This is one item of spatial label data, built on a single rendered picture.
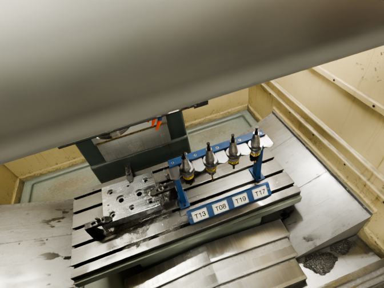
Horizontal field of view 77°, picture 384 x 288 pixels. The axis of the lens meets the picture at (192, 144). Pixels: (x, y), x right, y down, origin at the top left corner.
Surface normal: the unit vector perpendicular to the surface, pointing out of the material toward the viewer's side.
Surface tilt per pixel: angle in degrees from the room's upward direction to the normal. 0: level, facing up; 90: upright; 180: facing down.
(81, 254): 0
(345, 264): 10
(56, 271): 24
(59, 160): 90
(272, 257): 8
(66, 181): 0
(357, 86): 90
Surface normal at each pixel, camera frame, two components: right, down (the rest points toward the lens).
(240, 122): -0.14, -0.69
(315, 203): -0.51, -0.50
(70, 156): 0.31, 0.65
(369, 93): -0.94, 0.31
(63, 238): 0.25, -0.76
